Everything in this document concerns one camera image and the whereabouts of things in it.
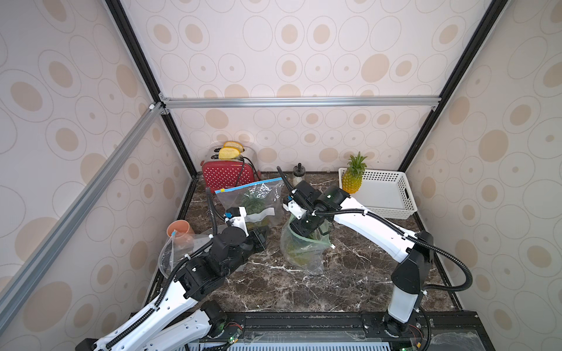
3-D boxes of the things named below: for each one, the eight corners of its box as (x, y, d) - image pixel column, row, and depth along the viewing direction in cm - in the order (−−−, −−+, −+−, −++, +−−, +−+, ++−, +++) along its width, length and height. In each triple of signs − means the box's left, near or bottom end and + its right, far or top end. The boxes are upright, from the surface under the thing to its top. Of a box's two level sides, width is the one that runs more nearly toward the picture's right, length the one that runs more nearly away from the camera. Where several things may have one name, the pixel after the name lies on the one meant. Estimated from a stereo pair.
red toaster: (210, 194, 113) (200, 170, 100) (213, 183, 118) (203, 159, 105) (254, 194, 113) (250, 170, 100) (255, 183, 118) (251, 159, 105)
